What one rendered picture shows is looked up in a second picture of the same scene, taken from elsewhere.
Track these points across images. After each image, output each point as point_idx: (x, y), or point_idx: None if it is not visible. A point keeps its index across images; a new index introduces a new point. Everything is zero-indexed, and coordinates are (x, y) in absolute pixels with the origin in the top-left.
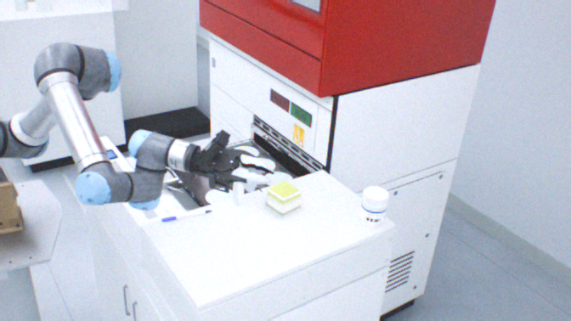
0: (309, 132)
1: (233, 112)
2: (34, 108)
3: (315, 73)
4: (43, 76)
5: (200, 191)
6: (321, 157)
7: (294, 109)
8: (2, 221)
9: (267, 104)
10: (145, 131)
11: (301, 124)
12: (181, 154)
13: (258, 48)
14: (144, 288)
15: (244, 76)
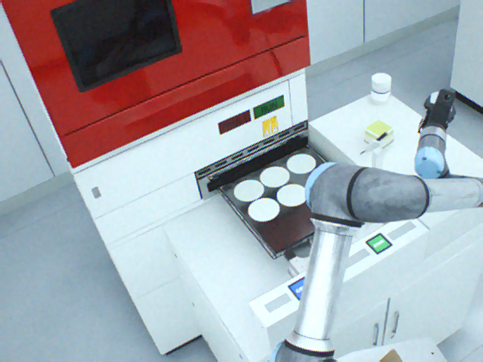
0: (283, 111)
1: (155, 204)
2: (331, 300)
3: (303, 49)
4: (427, 191)
5: None
6: (302, 116)
7: (260, 109)
8: None
9: (216, 143)
10: (426, 152)
11: (271, 114)
12: (444, 133)
13: (213, 93)
14: (417, 279)
15: (166, 152)
